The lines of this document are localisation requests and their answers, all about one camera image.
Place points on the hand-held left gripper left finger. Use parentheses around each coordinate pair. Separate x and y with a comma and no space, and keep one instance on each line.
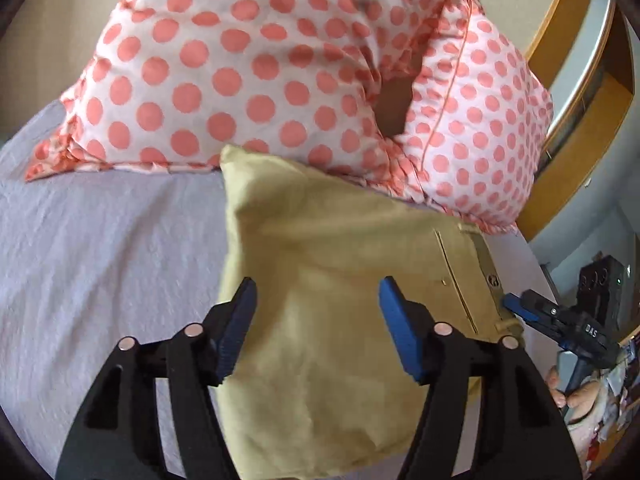
(239,322)

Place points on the khaki pants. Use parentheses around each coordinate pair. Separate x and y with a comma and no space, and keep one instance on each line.
(330,280)

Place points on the wooden headboard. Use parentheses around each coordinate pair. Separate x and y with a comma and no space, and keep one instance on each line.
(575,110)

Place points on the person's right hand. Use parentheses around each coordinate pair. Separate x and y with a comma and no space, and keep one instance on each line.
(570,400)

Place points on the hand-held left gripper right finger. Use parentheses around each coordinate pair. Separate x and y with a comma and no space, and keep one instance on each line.
(400,330)

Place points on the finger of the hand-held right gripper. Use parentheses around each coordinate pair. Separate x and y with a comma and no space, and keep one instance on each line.
(527,305)

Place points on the polka dot pillow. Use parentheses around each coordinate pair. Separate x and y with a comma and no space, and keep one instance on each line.
(280,80)

